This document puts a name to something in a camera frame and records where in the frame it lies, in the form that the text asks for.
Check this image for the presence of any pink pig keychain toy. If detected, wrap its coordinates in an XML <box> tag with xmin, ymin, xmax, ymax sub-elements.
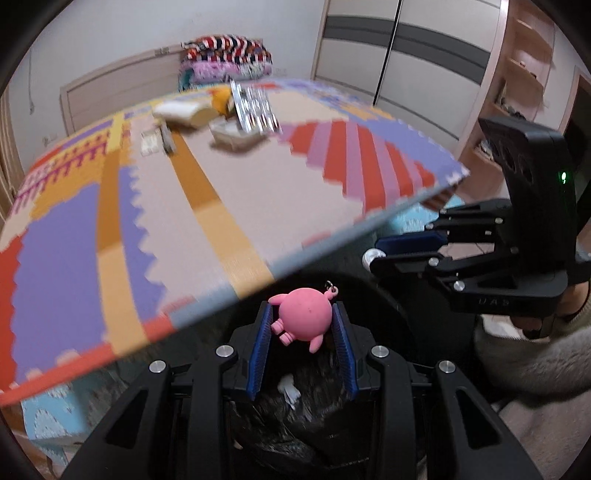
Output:
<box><xmin>268</xmin><ymin>281</ymin><xmax>340</xmax><ymax>354</ymax></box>

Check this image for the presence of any black bag lined bin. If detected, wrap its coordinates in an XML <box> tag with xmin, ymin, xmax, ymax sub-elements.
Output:
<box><xmin>171</xmin><ymin>272</ymin><xmax>444</xmax><ymax>480</ymax></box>

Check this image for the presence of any sliding door wardrobe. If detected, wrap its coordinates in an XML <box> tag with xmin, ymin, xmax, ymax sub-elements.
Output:
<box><xmin>311</xmin><ymin>0</ymin><xmax>505</xmax><ymax>145</ymax></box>

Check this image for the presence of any beige wooden headboard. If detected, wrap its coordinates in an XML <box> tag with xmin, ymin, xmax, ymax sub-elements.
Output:
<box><xmin>59</xmin><ymin>44</ymin><xmax>186</xmax><ymax>136</ymax></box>

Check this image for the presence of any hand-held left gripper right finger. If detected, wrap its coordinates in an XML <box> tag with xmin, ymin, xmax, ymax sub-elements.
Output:
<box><xmin>330</xmin><ymin>302</ymin><xmax>543</xmax><ymax>480</ymax></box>

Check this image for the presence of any wooden open shelf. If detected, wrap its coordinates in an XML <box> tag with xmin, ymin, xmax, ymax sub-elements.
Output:
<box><xmin>456</xmin><ymin>0</ymin><xmax>560</xmax><ymax>188</ymax></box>

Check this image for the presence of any person's right hand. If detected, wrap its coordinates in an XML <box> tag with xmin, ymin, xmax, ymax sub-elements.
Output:
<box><xmin>517</xmin><ymin>279</ymin><xmax>591</xmax><ymax>341</ymax></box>

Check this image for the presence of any white plastic box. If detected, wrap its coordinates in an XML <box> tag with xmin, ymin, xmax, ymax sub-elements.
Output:
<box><xmin>209</xmin><ymin>119</ymin><xmax>262</xmax><ymax>151</ymax></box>

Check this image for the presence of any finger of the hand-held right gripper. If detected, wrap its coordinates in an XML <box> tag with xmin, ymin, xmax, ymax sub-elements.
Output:
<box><xmin>375</xmin><ymin>199</ymin><xmax>513</xmax><ymax>256</ymax></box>
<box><xmin>362</xmin><ymin>242</ymin><xmax>568</xmax><ymax>319</ymax></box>

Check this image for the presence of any pink patterned folded blanket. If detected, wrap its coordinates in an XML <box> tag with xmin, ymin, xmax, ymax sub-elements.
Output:
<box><xmin>178</xmin><ymin>60</ymin><xmax>274</xmax><ymax>92</ymax></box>

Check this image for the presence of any zigzag striped folded blanket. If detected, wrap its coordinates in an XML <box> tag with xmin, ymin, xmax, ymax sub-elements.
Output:
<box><xmin>181</xmin><ymin>35</ymin><xmax>274</xmax><ymax>66</ymax></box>

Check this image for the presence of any person's right forearm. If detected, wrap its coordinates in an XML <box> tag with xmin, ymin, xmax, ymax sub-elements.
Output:
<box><xmin>473</xmin><ymin>305</ymin><xmax>591</xmax><ymax>409</ymax></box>

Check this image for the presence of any silver blister pack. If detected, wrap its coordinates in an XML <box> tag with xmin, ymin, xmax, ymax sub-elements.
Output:
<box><xmin>229</xmin><ymin>79</ymin><xmax>284</xmax><ymax>136</ymax></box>

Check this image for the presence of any orange plastic jar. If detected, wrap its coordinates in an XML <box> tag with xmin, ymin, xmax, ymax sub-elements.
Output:
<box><xmin>210</xmin><ymin>88</ymin><xmax>234</xmax><ymax>114</ymax></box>

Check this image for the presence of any white paper roll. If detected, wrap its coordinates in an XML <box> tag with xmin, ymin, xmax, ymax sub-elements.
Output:
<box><xmin>152</xmin><ymin>99</ymin><xmax>218</xmax><ymax>129</ymax></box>

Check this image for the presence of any white piece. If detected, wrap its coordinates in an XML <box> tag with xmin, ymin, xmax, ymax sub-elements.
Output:
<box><xmin>279</xmin><ymin>376</ymin><xmax>302</xmax><ymax>409</ymax></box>

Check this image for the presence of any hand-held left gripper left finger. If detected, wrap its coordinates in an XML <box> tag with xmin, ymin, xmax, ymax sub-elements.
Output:
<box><xmin>60</xmin><ymin>300</ymin><xmax>278</xmax><ymax>480</ymax></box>

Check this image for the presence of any small white packet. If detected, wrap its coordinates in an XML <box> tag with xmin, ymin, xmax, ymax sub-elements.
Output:
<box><xmin>140</xmin><ymin>128</ymin><xmax>163</xmax><ymax>156</ymax></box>

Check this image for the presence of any colourful foam puzzle mat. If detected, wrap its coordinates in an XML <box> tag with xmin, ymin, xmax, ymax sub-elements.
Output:
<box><xmin>0</xmin><ymin>76</ymin><xmax>472</xmax><ymax>407</ymax></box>

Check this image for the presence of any grey tube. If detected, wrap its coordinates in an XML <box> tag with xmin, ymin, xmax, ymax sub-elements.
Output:
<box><xmin>159</xmin><ymin>121</ymin><xmax>179</xmax><ymax>156</ymax></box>

